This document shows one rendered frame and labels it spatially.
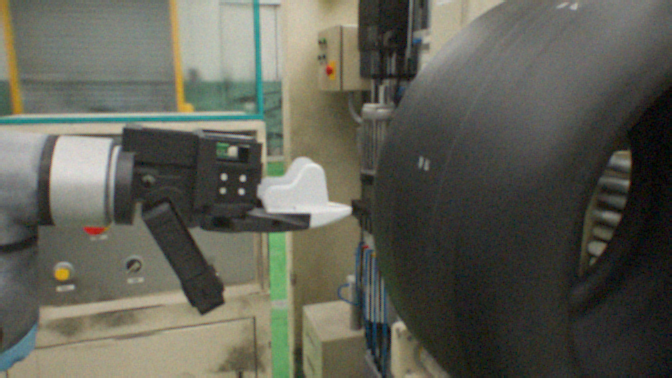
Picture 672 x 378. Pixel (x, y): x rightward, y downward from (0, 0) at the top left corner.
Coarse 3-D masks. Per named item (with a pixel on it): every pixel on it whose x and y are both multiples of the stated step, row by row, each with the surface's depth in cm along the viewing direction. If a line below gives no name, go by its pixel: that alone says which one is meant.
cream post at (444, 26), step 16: (432, 0) 86; (464, 0) 76; (480, 0) 75; (496, 0) 76; (432, 16) 86; (448, 16) 81; (464, 16) 76; (432, 32) 86; (448, 32) 81; (432, 48) 86
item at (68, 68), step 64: (0, 0) 84; (64, 0) 87; (128, 0) 90; (192, 0) 93; (256, 0) 96; (0, 64) 86; (64, 64) 89; (128, 64) 92; (192, 64) 96; (256, 64) 99
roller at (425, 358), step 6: (420, 348) 82; (420, 354) 81; (426, 354) 80; (420, 360) 81; (426, 360) 79; (432, 360) 78; (426, 366) 80; (432, 366) 78; (438, 366) 76; (432, 372) 78; (438, 372) 76; (444, 372) 75
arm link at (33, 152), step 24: (0, 144) 37; (24, 144) 37; (48, 144) 38; (0, 168) 36; (24, 168) 37; (48, 168) 37; (0, 192) 36; (24, 192) 37; (48, 192) 37; (0, 216) 37; (24, 216) 38; (48, 216) 38; (0, 240) 37
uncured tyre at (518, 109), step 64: (512, 0) 59; (640, 0) 42; (448, 64) 55; (512, 64) 45; (576, 64) 41; (640, 64) 41; (448, 128) 48; (512, 128) 42; (576, 128) 41; (640, 128) 78; (384, 192) 59; (448, 192) 46; (512, 192) 42; (576, 192) 41; (640, 192) 81; (384, 256) 61; (448, 256) 46; (512, 256) 42; (640, 256) 83; (448, 320) 48; (512, 320) 43; (576, 320) 82; (640, 320) 80
